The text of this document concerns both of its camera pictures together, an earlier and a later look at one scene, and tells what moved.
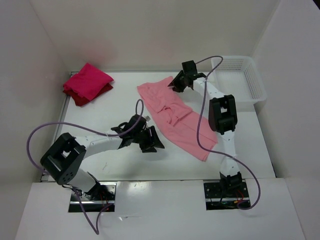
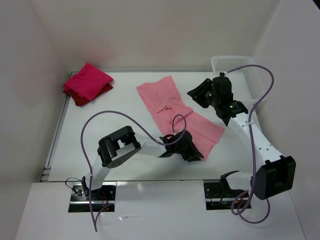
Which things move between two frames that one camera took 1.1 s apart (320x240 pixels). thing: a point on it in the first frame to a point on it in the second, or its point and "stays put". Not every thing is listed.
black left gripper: [152, 141] to [193, 154]
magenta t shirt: [88, 83] stays put
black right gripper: [175, 79] to [197, 93]
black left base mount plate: [104, 196] stays put
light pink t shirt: [168, 106] stays put
